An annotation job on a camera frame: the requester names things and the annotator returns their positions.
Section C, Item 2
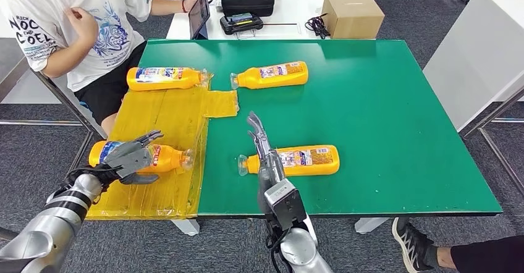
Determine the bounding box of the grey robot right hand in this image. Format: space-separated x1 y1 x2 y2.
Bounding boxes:
247 111 286 216

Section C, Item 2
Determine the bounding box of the person's right hand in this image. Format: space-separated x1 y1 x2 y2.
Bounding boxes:
64 7 100 45

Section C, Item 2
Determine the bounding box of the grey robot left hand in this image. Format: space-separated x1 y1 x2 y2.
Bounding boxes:
104 130 164 186

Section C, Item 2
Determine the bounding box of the orange detergent bottle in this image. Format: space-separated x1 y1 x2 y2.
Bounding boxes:
126 67 211 92
229 61 309 91
88 140 195 175
237 145 340 177

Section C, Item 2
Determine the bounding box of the black tablet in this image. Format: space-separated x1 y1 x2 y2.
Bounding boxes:
188 0 211 40

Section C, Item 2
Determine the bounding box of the person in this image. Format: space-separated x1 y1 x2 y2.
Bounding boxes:
391 217 524 273
0 0 200 135

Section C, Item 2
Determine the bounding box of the yellow taped cardboard sheet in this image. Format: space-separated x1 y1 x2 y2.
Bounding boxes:
86 73 240 222

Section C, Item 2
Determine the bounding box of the black handheld controller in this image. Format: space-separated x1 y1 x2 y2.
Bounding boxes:
219 12 264 36

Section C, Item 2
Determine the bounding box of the grey steel table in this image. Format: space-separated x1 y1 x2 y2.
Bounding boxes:
0 38 108 242

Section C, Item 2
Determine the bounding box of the white table foot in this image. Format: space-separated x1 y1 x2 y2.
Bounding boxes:
171 219 201 237
355 217 390 235

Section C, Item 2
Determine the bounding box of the white table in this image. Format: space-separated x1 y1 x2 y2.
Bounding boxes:
166 0 378 41

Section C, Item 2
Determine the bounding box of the black and white sneaker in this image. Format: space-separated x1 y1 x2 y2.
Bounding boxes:
391 217 436 272

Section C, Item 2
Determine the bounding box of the brown cardboard box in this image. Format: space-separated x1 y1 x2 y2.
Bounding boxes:
321 0 386 40

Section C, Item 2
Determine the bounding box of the white cabinet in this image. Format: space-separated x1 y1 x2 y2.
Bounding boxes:
422 0 524 132

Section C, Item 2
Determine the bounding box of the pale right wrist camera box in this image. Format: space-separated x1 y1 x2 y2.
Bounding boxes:
264 178 308 232

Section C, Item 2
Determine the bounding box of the black cable bundle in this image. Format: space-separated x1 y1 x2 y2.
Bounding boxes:
305 13 332 40

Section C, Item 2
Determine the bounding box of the steel table frame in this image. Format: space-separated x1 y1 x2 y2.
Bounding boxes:
462 86 524 198

